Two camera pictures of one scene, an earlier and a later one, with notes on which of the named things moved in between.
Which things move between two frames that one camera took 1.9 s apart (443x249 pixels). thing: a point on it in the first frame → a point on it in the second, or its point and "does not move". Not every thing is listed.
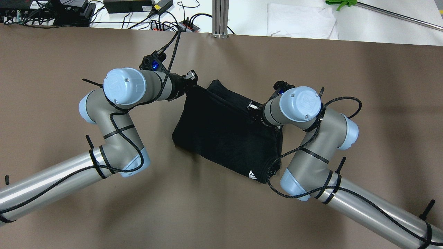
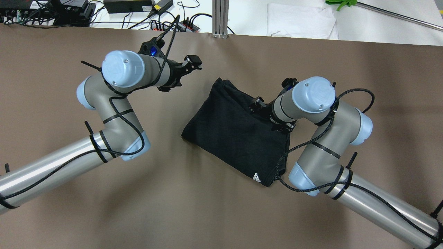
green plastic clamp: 343,2 does not move
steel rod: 401,16 does not move
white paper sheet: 298,21 does not move
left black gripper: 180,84 → 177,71
